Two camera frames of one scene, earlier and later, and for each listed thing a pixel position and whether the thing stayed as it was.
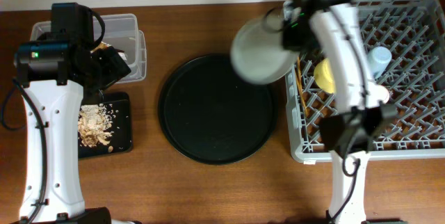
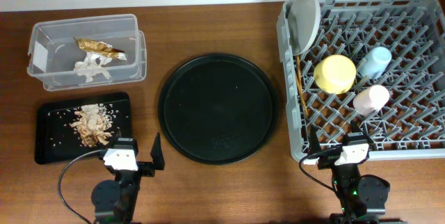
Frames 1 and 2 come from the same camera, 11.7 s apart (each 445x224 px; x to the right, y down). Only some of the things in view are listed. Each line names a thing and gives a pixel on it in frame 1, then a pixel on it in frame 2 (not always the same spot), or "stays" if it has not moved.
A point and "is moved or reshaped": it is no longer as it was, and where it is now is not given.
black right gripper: [292, 29] → [323, 163]
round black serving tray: [212, 116] stays
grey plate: [257, 52] is moved or reshaped
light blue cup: [378, 59] stays
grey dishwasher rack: [412, 28] stays
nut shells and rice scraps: [94, 124] stays
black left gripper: [117, 68] → [146, 169]
